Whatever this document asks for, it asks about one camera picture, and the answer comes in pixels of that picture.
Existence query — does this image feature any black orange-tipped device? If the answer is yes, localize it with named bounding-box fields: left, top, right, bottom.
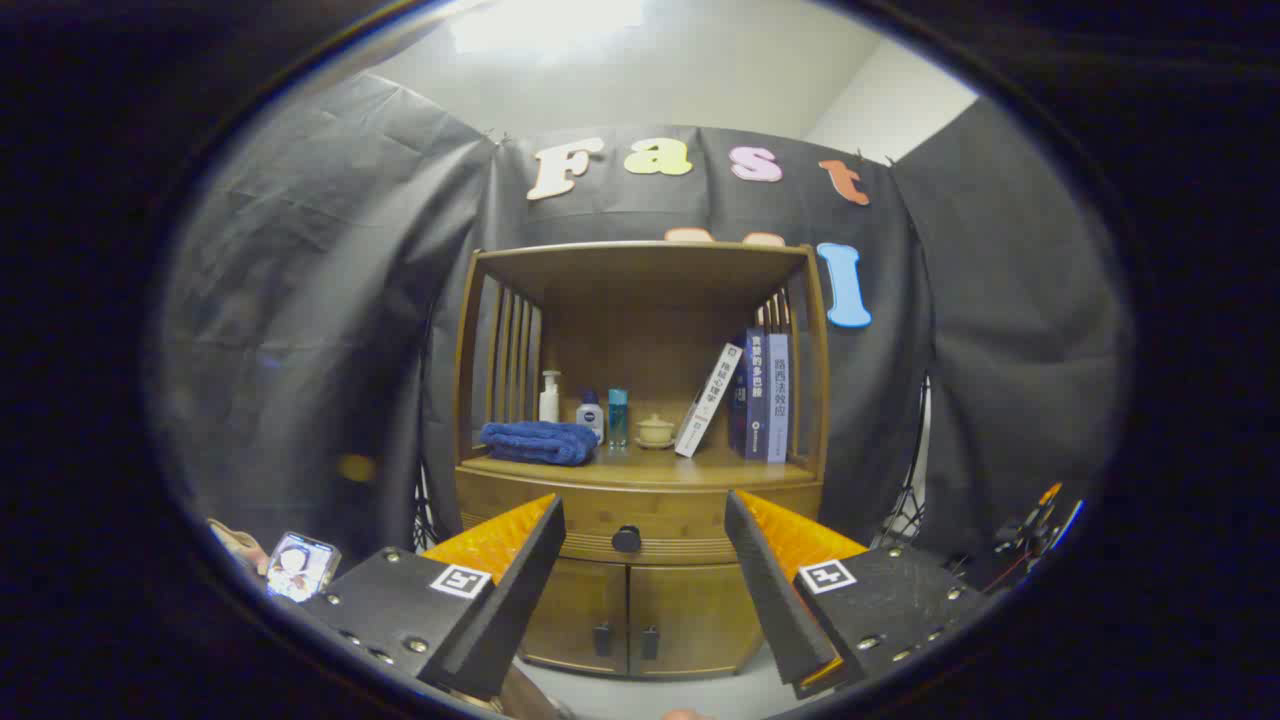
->
left=950, top=482, right=1086, bottom=591

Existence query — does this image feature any wooden cabinet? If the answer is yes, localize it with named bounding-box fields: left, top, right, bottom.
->
left=452, top=240, right=831, bottom=681

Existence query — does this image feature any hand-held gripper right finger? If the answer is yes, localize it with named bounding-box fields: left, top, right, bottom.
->
left=723, top=488, right=994, bottom=701

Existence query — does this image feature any white book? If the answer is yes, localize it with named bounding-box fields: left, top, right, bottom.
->
left=674, top=343, right=744, bottom=459

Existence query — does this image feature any blue folded towel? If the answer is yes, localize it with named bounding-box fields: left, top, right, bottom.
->
left=480, top=421, right=601, bottom=468

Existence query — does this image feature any pale lilac book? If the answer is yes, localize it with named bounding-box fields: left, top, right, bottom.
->
left=765, top=333, right=791, bottom=464

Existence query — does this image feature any wooden drawer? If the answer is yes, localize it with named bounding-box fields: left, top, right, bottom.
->
left=457, top=470, right=823, bottom=566

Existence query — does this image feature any black wire grid panel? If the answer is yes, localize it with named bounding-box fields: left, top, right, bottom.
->
left=872, top=375, right=933, bottom=549
left=413, top=455, right=441, bottom=553

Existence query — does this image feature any wooden countertop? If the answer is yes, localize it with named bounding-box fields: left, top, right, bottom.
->
left=460, top=445, right=821, bottom=491

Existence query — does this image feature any smartphone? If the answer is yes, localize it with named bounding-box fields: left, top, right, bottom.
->
left=266, top=532, right=342, bottom=603

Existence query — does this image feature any dark blue book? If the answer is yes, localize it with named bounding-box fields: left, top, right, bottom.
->
left=728, top=327, right=769, bottom=461

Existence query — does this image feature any wooden cabinet door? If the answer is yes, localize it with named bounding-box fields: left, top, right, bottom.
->
left=520, top=556, right=631, bottom=676
left=628, top=562, right=766, bottom=681

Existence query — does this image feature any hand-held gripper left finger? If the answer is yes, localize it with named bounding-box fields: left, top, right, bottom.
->
left=298, top=492, right=568, bottom=703

